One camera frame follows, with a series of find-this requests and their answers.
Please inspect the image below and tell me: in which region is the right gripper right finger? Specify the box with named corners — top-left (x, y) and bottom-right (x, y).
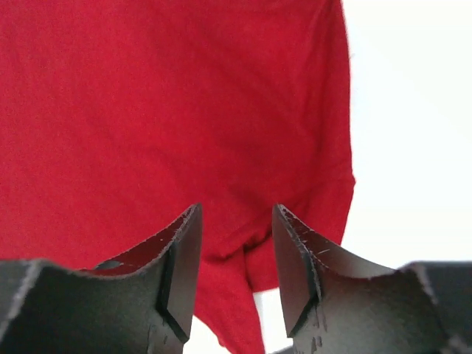
top-left (272, 204), bottom-right (471, 353)

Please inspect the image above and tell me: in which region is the red t-shirt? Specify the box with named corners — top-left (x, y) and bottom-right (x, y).
top-left (1, 1), bottom-right (355, 353)

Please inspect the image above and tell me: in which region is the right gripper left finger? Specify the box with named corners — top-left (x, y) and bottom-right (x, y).
top-left (1, 204), bottom-right (202, 353)

